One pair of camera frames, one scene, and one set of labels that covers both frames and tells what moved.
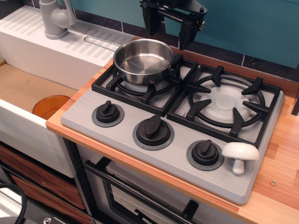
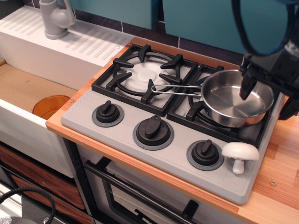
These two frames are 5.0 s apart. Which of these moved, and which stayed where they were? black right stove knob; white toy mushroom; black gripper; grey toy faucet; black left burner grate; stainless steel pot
Moved: black gripper; stainless steel pot
Stayed: grey toy faucet; black right stove knob; black left burner grate; white toy mushroom
